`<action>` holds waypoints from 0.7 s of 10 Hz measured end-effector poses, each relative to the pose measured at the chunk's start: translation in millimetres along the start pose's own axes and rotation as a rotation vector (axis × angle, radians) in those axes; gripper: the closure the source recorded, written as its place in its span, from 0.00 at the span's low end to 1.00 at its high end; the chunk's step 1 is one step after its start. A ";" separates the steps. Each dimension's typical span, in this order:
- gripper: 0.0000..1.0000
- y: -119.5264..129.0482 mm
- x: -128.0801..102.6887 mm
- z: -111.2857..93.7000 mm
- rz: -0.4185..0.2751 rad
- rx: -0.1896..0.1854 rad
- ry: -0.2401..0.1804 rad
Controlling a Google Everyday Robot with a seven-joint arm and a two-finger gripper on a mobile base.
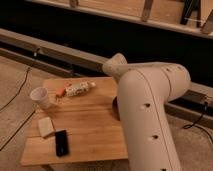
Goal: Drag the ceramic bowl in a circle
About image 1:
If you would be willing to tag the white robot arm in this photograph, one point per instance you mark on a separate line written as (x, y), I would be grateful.
(142, 91)

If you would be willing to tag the white patterned bottle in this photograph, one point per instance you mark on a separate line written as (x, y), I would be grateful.
(79, 88)

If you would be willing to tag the orange carrot toy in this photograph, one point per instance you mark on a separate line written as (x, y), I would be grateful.
(60, 92)

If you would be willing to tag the white paper cup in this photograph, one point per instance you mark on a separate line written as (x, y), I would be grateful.
(40, 96)

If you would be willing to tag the beige sponge block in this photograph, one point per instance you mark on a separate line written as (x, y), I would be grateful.
(45, 127)

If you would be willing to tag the metal floor rail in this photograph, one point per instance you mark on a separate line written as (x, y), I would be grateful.
(197, 93)

